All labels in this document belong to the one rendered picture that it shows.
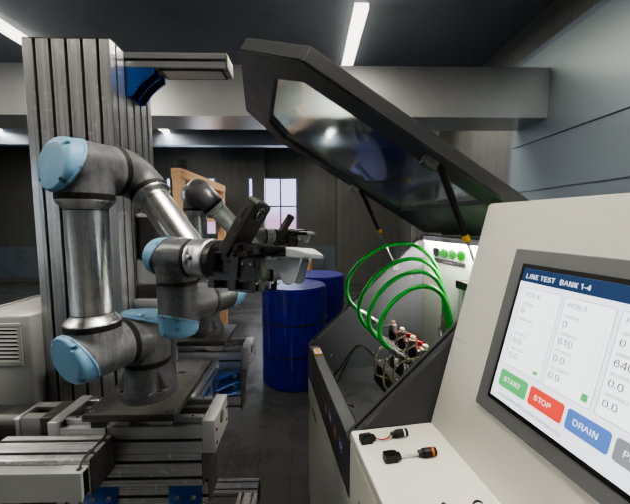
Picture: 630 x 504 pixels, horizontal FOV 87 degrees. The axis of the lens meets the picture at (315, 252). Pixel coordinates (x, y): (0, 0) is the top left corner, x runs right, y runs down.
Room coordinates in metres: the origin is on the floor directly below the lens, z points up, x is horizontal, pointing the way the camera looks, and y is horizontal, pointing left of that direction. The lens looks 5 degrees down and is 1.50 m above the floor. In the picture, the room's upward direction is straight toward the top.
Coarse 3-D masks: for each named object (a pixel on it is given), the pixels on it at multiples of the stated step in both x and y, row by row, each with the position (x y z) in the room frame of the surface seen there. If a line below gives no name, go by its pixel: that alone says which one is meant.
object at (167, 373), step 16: (128, 368) 0.82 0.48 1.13; (144, 368) 0.82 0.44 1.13; (160, 368) 0.84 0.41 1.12; (128, 384) 0.81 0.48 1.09; (144, 384) 0.81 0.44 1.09; (160, 384) 0.84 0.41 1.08; (176, 384) 0.88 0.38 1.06; (128, 400) 0.80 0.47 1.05; (144, 400) 0.80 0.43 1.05; (160, 400) 0.82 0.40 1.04
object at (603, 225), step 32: (512, 224) 0.75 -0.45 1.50; (544, 224) 0.67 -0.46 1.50; (576, 224) 0.60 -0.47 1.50; (608, 224) 0.55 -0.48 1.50; (480, 256) 0.83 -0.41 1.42; (512, 256) 0.72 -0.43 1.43; (608, 256) 0.53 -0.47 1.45; (480, 288) 0.79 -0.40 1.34; (480, 320) 0.76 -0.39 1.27; (480, 352) 0.73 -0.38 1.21; (448, 384) 0.80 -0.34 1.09; (448, 416) 0.77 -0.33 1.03; (480, 416) 0.68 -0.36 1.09; (352, 448) 0.77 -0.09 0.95; (480, 448) 0.66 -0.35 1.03; (512, 448) 0.59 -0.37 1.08; (352, 480) 0.76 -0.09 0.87; (512, 480) 0.57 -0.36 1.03; (544, 480) 0.52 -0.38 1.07
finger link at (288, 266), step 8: (288, 248) 0.51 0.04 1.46; (296, 248) 0.51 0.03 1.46; (304, 248) 0.52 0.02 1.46; (272, 256) 0.53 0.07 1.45; (280, 256) 0.52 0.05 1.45; (288, 256) 0.51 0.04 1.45; (296, 256) 0.51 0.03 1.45; (304, 256) 0.51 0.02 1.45; (312, 256) 0.51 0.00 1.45; (320, 256) 0.51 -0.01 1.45; (272, 264) 0.53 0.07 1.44; (280, 264) 0.52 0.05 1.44; (288, 264) 0.52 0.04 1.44; (296, 264) 0.51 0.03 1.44; (280, 272) 0.52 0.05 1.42; (288, 272) 0.52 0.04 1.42; (296, 272) 0.51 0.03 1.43; (288, 280) 0.51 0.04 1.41
